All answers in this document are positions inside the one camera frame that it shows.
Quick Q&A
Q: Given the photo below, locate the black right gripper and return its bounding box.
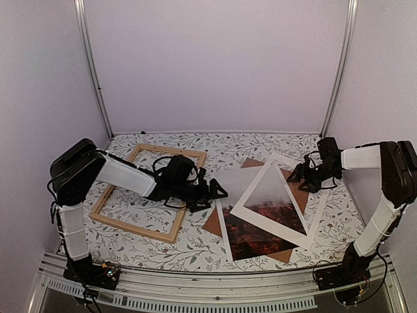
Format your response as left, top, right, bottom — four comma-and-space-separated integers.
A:
287, 162, 341, 194

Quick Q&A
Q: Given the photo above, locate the white mat board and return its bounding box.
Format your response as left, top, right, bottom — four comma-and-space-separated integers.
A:
230, 153, 328, 250

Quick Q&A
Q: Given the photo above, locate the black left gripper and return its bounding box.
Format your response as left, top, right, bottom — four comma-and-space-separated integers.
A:
171, 179, 227, 213

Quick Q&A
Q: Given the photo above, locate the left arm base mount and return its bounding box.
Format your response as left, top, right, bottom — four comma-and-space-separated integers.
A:
63, 254, 121, 290

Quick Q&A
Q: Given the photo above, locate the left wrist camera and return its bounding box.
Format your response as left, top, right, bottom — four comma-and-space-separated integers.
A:
162, 155, 207, 183

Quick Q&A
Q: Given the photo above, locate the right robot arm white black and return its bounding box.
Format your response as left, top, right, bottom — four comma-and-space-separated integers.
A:
287, 137, 416, 284

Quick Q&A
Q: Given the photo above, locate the floral patterned table mat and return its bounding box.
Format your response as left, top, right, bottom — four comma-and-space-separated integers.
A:
81, 134, 364, 273

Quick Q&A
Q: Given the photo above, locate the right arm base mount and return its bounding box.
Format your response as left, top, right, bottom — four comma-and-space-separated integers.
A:
312, 260, 371, 306

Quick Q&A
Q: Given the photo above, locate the aluminium front rail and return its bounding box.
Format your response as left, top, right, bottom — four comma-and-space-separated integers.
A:
26, 252, 416, 312

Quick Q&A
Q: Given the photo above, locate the brown backing board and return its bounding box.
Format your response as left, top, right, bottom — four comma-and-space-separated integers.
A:
203, 158, 308, 263

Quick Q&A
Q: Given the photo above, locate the light wooden picture frame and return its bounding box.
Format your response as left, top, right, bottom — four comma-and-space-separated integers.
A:
89, 143, 207, 243

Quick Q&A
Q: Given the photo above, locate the aluminium corner post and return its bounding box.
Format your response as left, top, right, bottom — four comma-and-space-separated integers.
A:
320, 0, 358, 138
74, 0, 114, 139

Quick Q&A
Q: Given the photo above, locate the left aluminium corner post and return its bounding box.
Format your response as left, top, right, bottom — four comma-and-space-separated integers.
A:
74, 0, 114, 139

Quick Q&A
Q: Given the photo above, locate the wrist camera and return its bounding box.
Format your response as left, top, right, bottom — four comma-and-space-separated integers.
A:
162, 155, 207, 183
317, 137, 341, 161

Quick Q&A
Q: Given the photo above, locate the red forest landscape photo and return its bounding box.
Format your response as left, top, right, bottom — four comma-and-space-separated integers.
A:
214, 166, 309, 261

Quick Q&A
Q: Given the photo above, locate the right aluminium corner post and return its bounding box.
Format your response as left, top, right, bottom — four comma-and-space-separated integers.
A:
320, 0, 358, 138

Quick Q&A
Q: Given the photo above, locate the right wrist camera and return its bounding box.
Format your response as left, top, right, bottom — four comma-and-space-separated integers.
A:
317, 137, 341, 161

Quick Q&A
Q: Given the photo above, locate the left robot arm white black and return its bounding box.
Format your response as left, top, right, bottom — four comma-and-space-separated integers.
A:
47, 138, 228, 283

